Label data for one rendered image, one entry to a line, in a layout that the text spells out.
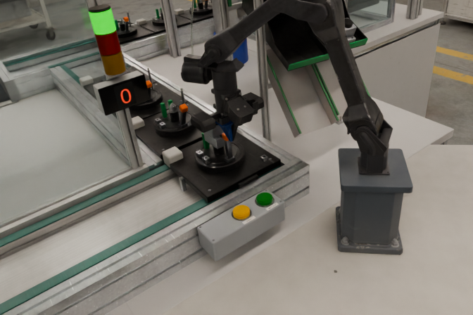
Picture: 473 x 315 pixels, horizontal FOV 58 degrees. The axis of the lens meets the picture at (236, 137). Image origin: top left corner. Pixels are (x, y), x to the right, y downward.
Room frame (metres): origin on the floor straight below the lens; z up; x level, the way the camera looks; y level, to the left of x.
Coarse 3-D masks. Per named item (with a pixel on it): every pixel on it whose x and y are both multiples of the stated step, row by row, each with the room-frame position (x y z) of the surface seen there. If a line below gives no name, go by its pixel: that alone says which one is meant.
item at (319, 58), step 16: (288, 16) 1.25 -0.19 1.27; (272, 32) 1.18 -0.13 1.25; (288, 32) 1.18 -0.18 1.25; (304, 32) 1.18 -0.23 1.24; (272, 48) 1.11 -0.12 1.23; (288, 48) 1.12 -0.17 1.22; (304, 48) 1.12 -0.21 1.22; (320, 48) 1.12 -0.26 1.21; (288, 64) 1.04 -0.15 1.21; (304, 64) 1.05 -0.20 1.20
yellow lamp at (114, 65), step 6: (114, 54) 0.97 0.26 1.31; (120, 54) 0.98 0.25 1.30; (102, 60) 0.97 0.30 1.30; (108, 60) 0.96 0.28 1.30; (114, 60) 0.96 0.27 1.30; (120, 60) 0.97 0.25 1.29; (108, 66) 0.96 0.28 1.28; (114, 66) 0.96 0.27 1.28; (120, 66) 0.97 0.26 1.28; (108, 72) 0.96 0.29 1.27; (114, 72) 0.96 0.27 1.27; (120, 72) 0.97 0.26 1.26
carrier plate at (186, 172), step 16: (192, 144) 1.08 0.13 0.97; (256, 144) 1.04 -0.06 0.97; (192, 160) 0.99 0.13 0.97; (256, 160) 0.96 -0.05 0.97; (272, 160) 0.95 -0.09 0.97; (192, 176) 0.92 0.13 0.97; (208, 176) 0.91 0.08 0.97; (224, 176) 0.90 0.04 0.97; (240, 176) 0.89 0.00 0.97; (208, 192) 0.84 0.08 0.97; (224, 192) 0.85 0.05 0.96
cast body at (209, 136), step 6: (216, 126) 0.97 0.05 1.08; (210, 132) 0.97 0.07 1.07; (216, 132) 0.97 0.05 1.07; (222, 132) 0.98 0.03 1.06; (204, 138) 1.00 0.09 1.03; (210, 138) 0.97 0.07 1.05; (216, 138) 0.96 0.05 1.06; (210, 144) 0.98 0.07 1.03; (216, 144) 0.95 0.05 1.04; (222, 144) 0.96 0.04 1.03
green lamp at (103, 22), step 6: (102, 12) 0.96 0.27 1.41; (108, 12) 0.97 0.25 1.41; (96, 18) 0.96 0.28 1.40; (102, 18) 0.96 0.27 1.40; (108, 18) 0.97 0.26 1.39; (96, 24) 0.96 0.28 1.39; (102, 24) 0.96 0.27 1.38; (108, 24) 0.97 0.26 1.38; (114, 24) 0.98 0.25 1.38; (96, 30) 0.96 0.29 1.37; (102, 30) 0.96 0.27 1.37; (108, 30) 0.96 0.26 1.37; (114, 30) 0.98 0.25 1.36
